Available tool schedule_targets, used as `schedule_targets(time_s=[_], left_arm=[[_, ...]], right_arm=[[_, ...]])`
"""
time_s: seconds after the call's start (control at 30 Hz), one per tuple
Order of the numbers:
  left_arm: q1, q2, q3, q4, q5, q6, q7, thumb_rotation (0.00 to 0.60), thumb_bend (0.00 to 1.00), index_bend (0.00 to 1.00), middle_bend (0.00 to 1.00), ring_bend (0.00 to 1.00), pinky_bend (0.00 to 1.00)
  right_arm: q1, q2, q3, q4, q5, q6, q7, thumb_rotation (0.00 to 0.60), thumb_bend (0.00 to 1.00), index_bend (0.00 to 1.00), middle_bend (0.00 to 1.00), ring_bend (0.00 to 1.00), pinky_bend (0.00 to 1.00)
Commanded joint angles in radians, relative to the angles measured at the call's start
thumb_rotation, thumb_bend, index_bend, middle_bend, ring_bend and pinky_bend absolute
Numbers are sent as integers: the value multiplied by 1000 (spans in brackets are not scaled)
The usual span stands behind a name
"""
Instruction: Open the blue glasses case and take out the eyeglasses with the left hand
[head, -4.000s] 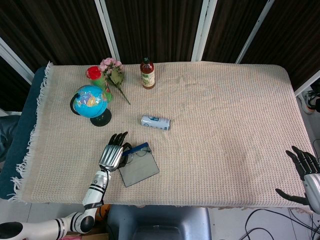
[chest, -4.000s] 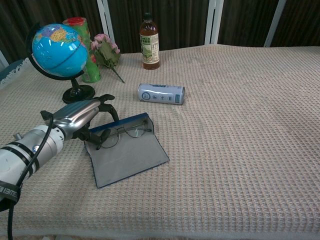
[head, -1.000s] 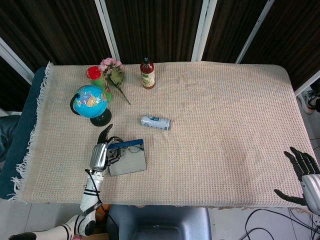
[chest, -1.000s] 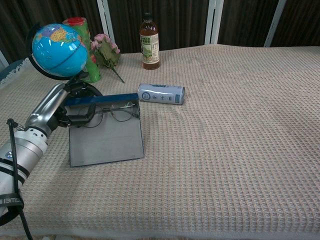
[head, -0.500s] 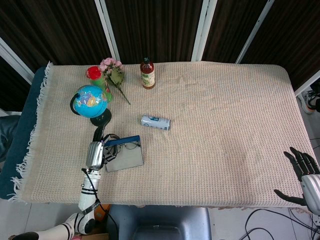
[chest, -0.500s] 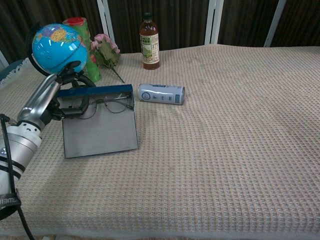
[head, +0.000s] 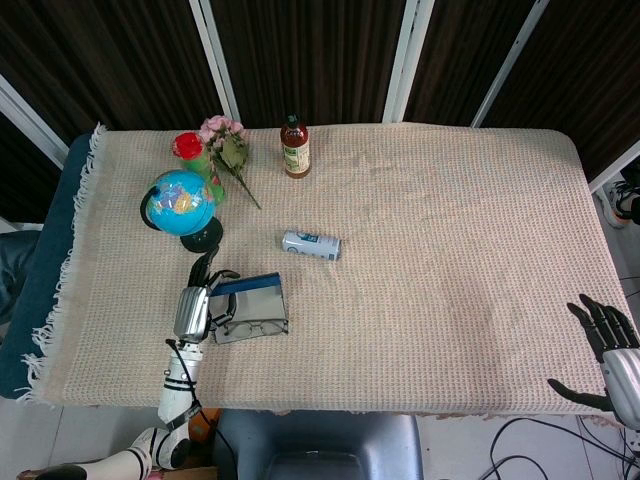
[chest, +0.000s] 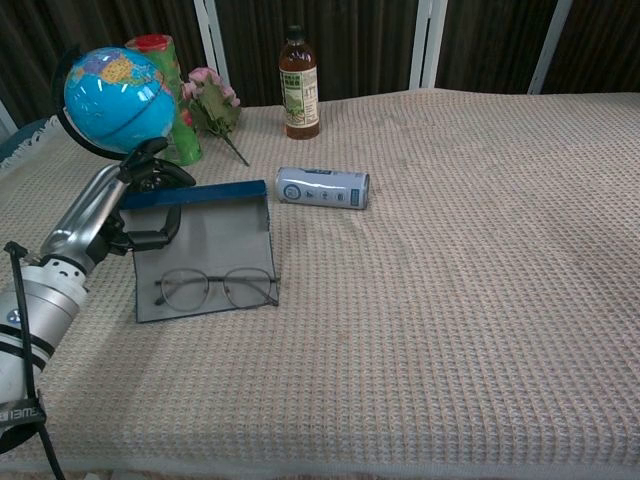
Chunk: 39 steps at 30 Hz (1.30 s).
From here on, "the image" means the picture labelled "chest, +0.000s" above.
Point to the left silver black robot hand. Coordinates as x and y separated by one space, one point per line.
85 215

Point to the thin-framed eyeglasses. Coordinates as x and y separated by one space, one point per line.
187 290

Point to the blue rectangular box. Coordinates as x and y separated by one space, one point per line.
220 235

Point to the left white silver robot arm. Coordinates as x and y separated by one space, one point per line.
45 305

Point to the teal padded table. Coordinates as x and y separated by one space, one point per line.
20 137

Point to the blue desk globe black stand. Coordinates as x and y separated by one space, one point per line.
120 100

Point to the green tube red lid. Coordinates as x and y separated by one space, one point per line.
187 145

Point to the pink artificial flower bunch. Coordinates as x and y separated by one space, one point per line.
212 107

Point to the silver blue drink can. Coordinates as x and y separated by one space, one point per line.
320 190

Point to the brown tea bottle green label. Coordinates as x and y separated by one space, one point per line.
301 105

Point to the beige waffle tablecloth with fringe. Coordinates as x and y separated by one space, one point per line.
450 300

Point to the white screen frame post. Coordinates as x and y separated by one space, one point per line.
420 50
6 117
549 50
212 40

